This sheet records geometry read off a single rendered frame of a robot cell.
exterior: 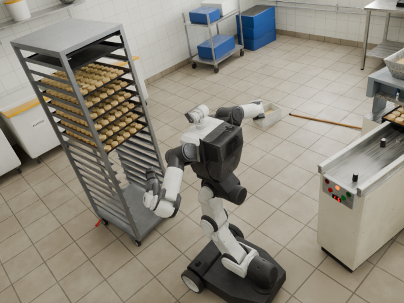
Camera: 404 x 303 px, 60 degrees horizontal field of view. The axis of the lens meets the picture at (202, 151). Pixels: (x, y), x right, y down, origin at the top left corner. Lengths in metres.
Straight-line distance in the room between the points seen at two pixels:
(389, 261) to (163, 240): 1.82
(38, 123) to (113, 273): 2.23
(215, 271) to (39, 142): 2.89
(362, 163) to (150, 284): 1.83
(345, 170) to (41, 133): 3.55
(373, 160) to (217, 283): 1.37
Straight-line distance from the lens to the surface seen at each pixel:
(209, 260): 2.77
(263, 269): 2.49
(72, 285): 3.28
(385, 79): 2.77
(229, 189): 2.05
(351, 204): 2.34
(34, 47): 2.48
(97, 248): 3.42
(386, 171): 2.38
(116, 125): 2.68
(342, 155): 2.48
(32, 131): 4.66
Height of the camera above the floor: 2.41
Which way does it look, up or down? 36 degrees down
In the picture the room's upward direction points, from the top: 12 degrees counter-clockwise
